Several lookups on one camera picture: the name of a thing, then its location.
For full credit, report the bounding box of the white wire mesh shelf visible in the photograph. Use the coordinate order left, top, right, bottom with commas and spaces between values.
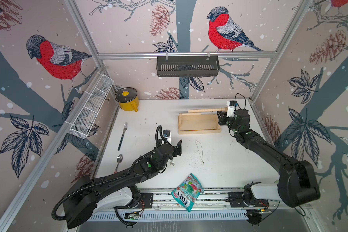
68, 74, 114, 139

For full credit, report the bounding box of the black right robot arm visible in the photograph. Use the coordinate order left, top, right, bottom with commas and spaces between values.
217, 109, 321, 208

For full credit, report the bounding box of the black hanging metal basket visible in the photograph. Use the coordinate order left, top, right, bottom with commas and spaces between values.
156, 56, 220, 77

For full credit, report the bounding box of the pink handled spoon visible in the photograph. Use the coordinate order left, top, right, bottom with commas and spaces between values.
114, 154, 123, 174

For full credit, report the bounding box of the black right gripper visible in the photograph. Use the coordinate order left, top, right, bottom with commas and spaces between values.
217, 110, 241, 134

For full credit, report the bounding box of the wooden jewelry display stand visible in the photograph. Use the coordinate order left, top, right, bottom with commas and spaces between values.
178, 107, 227, 135

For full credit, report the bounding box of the teal handled fork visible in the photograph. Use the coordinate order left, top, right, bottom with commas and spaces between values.
118, 122, 128, 151

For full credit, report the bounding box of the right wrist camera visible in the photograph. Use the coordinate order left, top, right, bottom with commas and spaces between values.
227, 100, 238, 117

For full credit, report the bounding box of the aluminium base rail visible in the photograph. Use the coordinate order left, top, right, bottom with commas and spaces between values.
72, 188, 311, 212

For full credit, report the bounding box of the green Foxs candy bag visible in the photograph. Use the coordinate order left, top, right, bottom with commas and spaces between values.
171, 173, 204, 212

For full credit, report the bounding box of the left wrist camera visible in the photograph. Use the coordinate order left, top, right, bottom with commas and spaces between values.
162, 130, 172, 143

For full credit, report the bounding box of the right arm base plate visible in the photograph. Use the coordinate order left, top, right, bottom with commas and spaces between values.
225, 192, 269, 208

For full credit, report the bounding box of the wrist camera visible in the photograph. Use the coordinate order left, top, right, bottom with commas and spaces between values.
227, 100, 238, 117
162, 130, 172, 143

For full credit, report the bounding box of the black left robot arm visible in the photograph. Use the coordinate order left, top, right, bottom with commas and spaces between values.
51, 125, 182, 229

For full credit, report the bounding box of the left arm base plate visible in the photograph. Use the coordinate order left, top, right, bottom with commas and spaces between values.
127, 193, 153, 209

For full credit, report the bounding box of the yellow pot with lid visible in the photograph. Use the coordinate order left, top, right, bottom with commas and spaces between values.
115, 88, 139, 112

